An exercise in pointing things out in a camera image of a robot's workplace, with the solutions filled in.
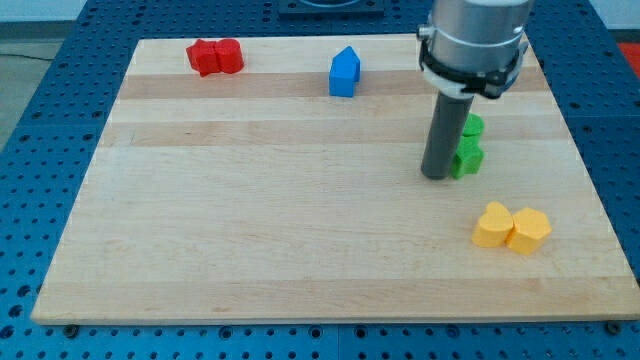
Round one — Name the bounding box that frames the red star block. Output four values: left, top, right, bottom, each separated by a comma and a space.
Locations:
186, 39, 221, 77

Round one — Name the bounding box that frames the yellow hexagon block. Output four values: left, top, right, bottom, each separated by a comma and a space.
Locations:
506, 207, 552, 255

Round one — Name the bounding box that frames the green star block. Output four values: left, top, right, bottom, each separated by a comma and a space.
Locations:
450, 136, 484, 179

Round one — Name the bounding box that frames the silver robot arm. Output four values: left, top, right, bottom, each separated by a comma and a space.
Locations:
416, 0, 533, 100

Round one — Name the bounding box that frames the blue house-shaped block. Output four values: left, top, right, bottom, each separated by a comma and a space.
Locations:
329, 46, 360, 98

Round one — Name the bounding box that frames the green round block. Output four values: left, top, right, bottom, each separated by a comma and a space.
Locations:
462, 113, 485, 138

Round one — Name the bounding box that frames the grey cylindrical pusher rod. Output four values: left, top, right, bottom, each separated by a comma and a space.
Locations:
421, 92, 473, 180

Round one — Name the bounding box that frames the red round block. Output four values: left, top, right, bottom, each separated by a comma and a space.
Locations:
215, 38, 244, 74

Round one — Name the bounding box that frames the yellow heart block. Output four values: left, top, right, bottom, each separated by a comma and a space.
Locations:
471, 201, 514, 248

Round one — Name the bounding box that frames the wooden board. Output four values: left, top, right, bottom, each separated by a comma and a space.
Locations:
31, 34, 639, 325

